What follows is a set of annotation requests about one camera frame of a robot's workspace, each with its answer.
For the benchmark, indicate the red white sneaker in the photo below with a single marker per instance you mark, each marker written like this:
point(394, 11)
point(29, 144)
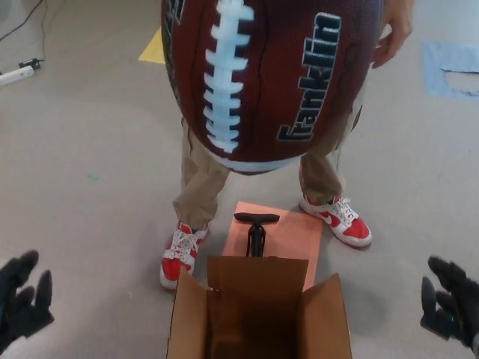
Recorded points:
point(344, 224)
point(179, 258)

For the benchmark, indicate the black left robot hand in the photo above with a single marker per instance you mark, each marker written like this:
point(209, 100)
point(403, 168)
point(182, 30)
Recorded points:
point(22, 310)

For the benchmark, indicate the small green floor scrap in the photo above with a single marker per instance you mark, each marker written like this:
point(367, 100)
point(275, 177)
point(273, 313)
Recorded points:
point(94, 176)

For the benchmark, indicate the brown Franklin football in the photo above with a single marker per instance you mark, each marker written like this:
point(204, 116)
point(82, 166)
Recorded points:
point(280, 93)

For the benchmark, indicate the blue torn floor sheet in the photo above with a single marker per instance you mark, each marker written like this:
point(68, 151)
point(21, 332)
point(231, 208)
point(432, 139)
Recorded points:
point(434, 71)

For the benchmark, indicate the yellow floor tape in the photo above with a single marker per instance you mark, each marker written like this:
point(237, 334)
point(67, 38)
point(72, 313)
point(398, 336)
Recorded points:
point(153, 50)

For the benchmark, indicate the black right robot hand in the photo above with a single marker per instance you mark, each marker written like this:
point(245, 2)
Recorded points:
point(458, 310)

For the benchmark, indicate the person's left hand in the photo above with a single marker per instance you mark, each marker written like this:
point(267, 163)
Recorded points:
point(398, 22)

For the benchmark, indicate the red white right sneaker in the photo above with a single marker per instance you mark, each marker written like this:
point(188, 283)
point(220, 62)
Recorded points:
point(179, 258)

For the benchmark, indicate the black hand pump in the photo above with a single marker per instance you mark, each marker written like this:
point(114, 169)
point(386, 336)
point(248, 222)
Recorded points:
point(255, 235)

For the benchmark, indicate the white power strip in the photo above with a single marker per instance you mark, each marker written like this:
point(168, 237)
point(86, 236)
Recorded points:
point(15, 75)

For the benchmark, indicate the red white left sneaker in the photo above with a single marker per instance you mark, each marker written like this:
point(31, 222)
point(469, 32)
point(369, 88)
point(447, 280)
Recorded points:
point(344, 224)

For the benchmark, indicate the open cardboard box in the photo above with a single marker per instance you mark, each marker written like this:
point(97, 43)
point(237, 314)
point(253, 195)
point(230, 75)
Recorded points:
point(194, 321)

